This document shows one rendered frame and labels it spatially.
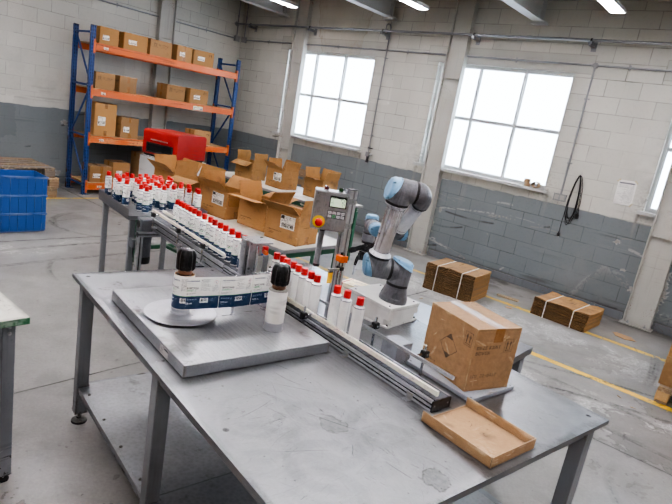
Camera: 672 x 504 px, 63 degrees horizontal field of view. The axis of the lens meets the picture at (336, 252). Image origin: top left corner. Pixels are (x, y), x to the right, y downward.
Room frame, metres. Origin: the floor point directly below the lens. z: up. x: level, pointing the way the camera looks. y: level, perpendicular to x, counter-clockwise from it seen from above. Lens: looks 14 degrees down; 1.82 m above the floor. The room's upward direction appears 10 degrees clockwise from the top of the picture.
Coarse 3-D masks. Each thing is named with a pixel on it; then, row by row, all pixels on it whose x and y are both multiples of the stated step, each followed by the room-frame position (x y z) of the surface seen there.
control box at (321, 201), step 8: (320, 192) 2.59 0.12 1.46; (328, 192) 2.60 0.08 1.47; (336, 192) 2.61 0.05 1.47; (344, 192) 2.65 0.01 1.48; (320, 200) 2.59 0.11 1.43; (328, 200) 2.59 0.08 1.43; (312, 208) 2.65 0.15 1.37; (320, 208) 2.59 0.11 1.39; (328, 208) 2.59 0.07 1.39; (336, 208) 2.60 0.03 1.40; (312, 216) 2.59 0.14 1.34; (320, 216) 2.59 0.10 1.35; (312, 224) 2.59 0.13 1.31; (328, 224) 2.60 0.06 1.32; (336, 224) 2.60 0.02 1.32; (344, 224) 2.60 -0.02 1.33
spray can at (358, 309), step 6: (360, 300) 2.27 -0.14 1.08; (354, 306) 2.27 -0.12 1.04; (360, 306) 2.27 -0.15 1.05; (354, 312) 2.27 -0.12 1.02; (360, 312) 2.26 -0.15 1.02; (354, 318) 2.26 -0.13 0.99; (360, 318) 2.26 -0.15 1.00; (354, 324) 2.26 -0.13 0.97; (360, 324) 2.27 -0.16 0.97; (354, 330) 2.26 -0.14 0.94; (360, 330) 2.28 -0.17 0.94; (354, 336) 2.26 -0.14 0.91
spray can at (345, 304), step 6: (348, 294) 2.34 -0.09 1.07; (342, 300) 2.33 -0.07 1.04; (348, 300) 2.33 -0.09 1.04; (342, 306) 2.33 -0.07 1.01; (348, 306) 2.33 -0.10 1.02; (342, 312) 2.33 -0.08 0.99; (348, 312) 2.33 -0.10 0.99; (342, 318) 2.33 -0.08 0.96; (348, 318) 2.34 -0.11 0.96; (336, 324) 2.35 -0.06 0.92; (342, 324) 2.33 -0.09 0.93; (342, 330) 2.33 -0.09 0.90
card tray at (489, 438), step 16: (432, 416) 1.75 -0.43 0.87; (448, 416) 1.84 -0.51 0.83; (464, 416) 1.86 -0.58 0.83; (480, 416) 1.88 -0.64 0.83; (496, 416) 1.85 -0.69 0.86; (448, 432) 1.69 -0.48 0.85; (464, 432) 1.75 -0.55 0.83; (480, 432) 1.77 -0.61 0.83; (496, 432) 1.79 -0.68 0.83; (512, 432) 1.79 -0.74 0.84; (464, 448) 1.64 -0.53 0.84; (480, 448) 1.66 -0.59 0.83; (496, 448) 1.68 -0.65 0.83; (512, 448) 1.64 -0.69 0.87; (528, 448) 1.70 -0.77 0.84; (496, 464) 1.58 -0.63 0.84
